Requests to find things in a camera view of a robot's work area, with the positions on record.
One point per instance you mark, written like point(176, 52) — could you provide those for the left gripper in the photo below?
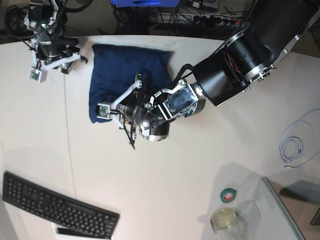
point(133, 109)

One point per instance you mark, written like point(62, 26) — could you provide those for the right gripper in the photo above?
point(51, 49)

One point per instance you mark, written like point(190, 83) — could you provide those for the dark blue t-shirt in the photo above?
point(115, 68)

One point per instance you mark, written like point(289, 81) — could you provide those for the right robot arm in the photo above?
point(42, 28)

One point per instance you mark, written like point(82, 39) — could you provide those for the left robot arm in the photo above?
point(248, 55)

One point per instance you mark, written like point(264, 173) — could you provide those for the blue box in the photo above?
point(145, 3)

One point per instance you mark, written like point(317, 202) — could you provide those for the green tape roll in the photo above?
point(228, 195)

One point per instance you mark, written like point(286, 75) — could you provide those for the black computer keyboard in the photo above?
point(83, 219)

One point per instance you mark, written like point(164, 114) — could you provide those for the white power strip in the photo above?
point(186, 18)

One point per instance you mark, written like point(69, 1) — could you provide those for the clear glass jar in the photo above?
point(227, 224)

